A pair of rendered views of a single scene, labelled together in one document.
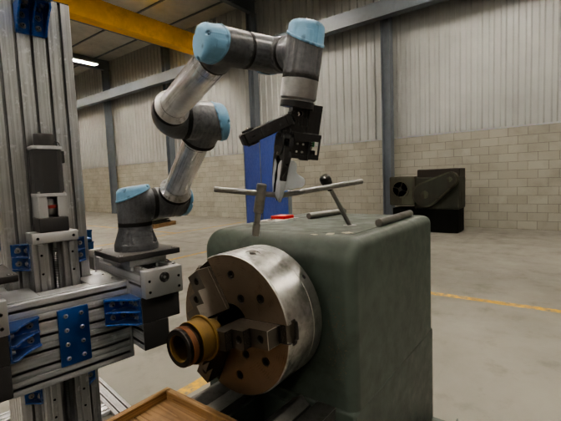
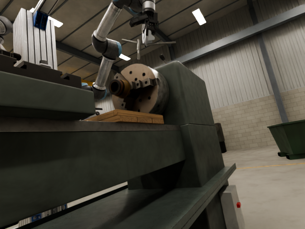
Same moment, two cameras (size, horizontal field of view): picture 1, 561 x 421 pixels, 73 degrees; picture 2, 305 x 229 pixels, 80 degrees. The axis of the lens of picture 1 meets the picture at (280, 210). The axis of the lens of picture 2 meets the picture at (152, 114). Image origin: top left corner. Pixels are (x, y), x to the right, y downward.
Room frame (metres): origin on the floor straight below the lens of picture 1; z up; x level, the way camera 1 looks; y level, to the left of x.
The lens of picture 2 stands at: (-0.14, 0.14, 0.76)
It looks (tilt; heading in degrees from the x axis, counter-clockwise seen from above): 10 degrees up; 353
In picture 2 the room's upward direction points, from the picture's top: 9 degrees counter-clockwise
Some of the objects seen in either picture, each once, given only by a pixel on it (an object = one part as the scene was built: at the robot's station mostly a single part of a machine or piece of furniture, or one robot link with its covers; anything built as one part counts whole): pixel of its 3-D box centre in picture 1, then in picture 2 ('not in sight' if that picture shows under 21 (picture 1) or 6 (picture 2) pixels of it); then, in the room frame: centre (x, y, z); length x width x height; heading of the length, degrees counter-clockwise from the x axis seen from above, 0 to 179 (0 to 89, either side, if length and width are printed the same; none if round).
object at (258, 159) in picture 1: (262, 190); not in sight; (7.78, 0.35, 1.18); 4.12 x 0.80 x 2.35; 14
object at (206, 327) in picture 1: (197, 340); (120, 88); (0.74, 0.18, 1.08); 0.09 x 0.09 x 0.09; 53
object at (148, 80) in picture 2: (255, 334); (143, 85); (0.74, 0.06, 1.09); 0.12 x 0.11 x 0.05; 53
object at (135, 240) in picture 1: (135, 235); not in sight; (1.38, 0.53, 1.21); 0.15 x 0.15 x 0.10
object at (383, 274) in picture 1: (326, 282); (168, 105); (1.19, -0.14, 1.06); 0.59 x 0.48 x 0.39; 143
